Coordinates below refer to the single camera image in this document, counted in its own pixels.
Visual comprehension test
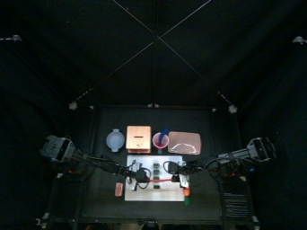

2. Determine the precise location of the light blue bowl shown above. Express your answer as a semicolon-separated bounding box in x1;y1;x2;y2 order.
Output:
103;128;125;153

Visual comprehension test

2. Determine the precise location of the salmon pink toy piece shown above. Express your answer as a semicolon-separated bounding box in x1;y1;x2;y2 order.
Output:
113;182;123;198

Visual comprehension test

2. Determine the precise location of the white printed label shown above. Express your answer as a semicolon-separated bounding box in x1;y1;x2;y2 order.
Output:
221;191;249;219

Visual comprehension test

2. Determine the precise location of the pink square plate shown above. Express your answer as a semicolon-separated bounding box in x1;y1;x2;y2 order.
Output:
166;130;202;155

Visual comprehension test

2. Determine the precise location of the wooden box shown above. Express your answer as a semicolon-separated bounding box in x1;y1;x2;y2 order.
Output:
123;125;152;155

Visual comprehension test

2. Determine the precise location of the toy knife orange green handle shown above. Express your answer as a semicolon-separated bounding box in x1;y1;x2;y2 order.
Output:
178;174;193;208

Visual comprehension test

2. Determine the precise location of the blue spoon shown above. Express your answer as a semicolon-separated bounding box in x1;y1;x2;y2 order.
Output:
156;128;170;155

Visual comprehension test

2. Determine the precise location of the white cutting board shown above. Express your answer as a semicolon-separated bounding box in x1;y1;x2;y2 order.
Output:
123;155;185;202

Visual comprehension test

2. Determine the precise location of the thin diagonal frame cord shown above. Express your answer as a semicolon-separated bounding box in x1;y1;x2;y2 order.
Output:
73;0;213;103
111;0;234;106

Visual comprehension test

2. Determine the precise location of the pink cup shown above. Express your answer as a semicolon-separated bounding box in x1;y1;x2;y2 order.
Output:
150;132;170;149

